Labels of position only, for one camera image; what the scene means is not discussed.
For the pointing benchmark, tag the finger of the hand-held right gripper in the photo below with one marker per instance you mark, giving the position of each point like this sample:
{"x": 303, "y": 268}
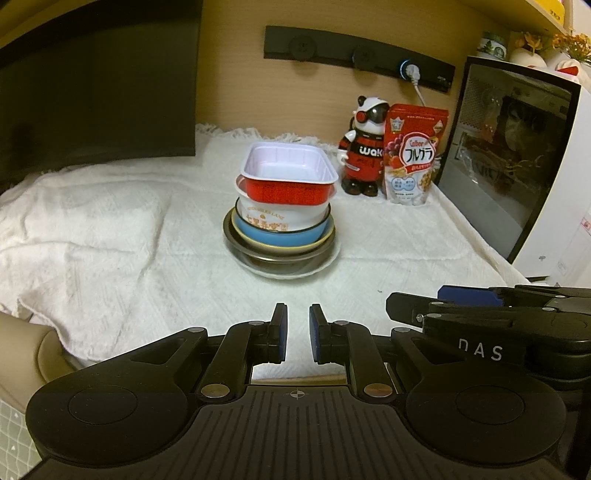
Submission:
{"x": 406, "y": 307}
{"x": 466, "y": 295}

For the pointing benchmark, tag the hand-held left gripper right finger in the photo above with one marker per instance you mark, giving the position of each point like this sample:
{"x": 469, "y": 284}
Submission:
{"x": 315, "y": 334}

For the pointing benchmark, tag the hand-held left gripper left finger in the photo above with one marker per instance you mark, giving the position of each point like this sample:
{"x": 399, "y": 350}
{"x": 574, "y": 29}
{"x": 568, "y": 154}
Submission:
{"x": 279, "y": 334}

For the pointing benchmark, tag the white floral plate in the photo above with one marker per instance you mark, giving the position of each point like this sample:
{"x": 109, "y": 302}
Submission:
{"x": 286, "y": 274}

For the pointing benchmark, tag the stainless steel bowl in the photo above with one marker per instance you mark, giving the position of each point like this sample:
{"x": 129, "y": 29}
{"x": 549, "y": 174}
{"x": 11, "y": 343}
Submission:
{"x": 277, "y": 262}

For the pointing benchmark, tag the white ceramic bowl yellow rim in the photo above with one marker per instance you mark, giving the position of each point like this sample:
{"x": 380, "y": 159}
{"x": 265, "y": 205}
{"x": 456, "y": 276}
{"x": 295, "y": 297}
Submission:
{"x": 277, "y": 250}

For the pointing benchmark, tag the blue enamel bowl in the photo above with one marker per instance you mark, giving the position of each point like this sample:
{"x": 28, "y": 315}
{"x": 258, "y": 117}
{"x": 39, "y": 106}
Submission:
{"x": 286, "y": 239}

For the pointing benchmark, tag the white plastic noodle bowl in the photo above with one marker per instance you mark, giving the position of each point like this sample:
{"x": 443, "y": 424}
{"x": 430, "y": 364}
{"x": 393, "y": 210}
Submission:
{"x": 277, "y": 217}

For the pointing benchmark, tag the red rectangular plastic tray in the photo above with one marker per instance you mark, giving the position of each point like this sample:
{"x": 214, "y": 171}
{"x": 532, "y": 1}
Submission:
{"x": 286, "y": 191}

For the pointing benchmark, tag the red cereal bag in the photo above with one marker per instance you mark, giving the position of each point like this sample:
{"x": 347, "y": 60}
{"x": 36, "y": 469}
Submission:
{"x": 415, "y": 157}

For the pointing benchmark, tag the panda figurine red black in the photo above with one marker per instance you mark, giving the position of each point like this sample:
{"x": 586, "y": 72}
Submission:
{"x": 364, "y": 157}

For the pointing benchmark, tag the white fringed cloth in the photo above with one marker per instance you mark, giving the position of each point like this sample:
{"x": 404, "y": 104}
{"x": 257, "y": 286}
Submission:
{"x": 115, "y": 230}

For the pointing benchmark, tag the beige chair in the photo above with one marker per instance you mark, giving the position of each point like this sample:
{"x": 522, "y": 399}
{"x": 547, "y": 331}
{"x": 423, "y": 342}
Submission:
{"x": 32, "y": 355}

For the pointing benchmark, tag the white pumpkin ornament orange flowers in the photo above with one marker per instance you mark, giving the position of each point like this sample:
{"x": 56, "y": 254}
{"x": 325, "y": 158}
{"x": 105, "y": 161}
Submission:
{"x": 528, "y": 55}
{"x": 570, "y": 62}

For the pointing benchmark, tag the white cup green print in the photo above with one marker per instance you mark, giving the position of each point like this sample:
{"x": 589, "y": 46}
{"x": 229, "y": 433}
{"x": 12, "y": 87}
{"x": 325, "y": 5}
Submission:
{"x": 493, "y": 46}

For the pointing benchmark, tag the grey patterned cushion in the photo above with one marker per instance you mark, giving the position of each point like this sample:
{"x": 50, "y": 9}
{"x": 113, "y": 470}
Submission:
{"x": 16, "y": 443}

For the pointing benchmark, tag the black monitor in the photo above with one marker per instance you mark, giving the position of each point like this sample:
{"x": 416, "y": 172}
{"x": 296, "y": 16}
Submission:
{"x": 92, "y": 92}

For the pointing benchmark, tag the black wall power strip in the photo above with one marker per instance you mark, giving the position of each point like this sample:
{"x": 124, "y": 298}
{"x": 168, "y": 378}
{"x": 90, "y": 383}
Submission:
{"x": 323, "y": 46}

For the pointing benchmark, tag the wooden wall shelf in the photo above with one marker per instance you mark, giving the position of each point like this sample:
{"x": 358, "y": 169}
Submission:
{"x": 549, "y": 18}

